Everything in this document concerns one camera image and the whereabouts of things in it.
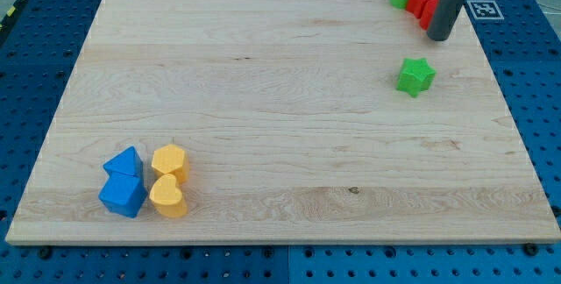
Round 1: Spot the yellow black hazard tape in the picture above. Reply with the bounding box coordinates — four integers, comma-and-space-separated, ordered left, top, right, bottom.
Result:
1, 0, 30, 32

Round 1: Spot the yellow heart block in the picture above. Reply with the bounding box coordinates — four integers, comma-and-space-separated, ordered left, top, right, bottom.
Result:
149, 174, 188, 218

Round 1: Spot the grey cylindrical robot arm rod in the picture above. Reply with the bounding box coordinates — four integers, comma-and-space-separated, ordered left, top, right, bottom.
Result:
427, 0, 465, 41

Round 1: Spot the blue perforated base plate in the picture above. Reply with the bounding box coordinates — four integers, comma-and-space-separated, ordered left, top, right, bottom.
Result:
1, 0, 560, 283

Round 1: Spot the blue cube block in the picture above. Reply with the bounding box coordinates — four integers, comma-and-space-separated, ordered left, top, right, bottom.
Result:
98, 173, 147, 218

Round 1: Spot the light wooden board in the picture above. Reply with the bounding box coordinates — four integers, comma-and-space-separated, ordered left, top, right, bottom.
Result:
6, 0, 560, 245

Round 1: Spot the red block behind rod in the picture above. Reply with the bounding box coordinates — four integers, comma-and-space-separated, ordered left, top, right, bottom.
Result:
419, 0, 439, 30

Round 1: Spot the white fiducial marker tag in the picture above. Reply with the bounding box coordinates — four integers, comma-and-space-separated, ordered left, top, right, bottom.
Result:
467, 0, 504, 20

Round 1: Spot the yellow hexagon block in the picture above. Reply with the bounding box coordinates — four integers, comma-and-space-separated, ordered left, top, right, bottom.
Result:
151, 144, 189, 184

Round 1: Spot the green star block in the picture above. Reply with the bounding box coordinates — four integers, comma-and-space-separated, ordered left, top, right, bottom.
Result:
396, 58, 437, 97

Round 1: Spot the blue triangle block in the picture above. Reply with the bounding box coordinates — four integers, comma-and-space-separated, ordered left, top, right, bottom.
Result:
103, 146, 143, 177

